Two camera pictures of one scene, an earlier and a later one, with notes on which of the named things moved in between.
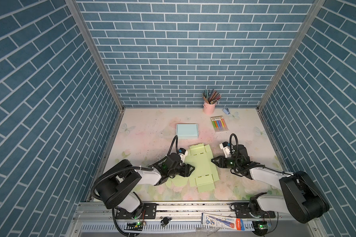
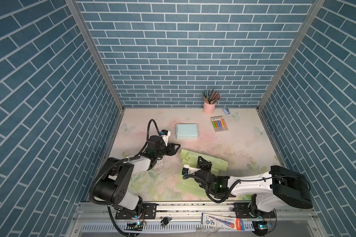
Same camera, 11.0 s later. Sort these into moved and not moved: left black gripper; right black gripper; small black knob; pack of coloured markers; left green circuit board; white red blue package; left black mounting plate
Moved: right black gripper; left black gripper
Not moved: pack of coloured markers; small black knob; left green circuit board; white red blue package; left black mounting plate
